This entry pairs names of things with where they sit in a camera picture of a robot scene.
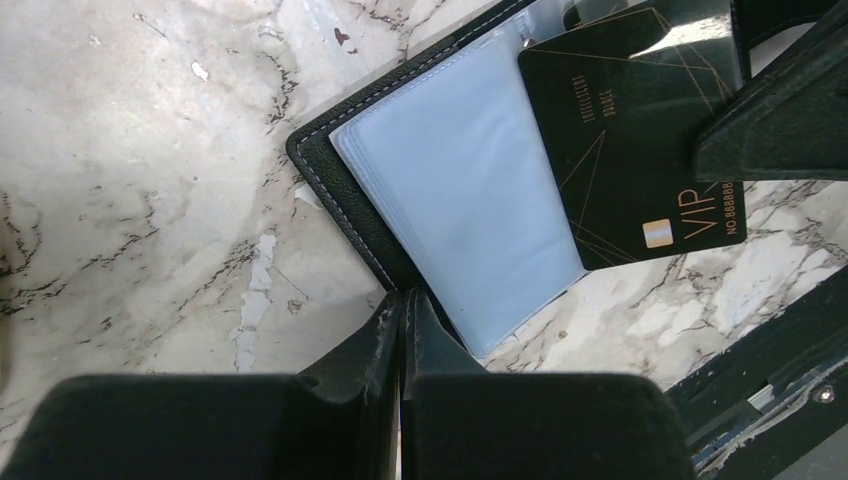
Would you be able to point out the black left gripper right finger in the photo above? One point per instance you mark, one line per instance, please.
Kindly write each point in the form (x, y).
(460, 421)

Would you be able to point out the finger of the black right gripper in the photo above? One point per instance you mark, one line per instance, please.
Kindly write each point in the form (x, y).
(789, 122)

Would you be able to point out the black leather card holder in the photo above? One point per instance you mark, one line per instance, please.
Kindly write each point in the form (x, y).
(438, 174)

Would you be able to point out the black VIP card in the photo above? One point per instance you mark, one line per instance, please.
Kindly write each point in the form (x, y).
(619, 99)

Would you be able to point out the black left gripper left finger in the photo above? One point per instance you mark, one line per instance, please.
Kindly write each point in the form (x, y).
(333, 420)

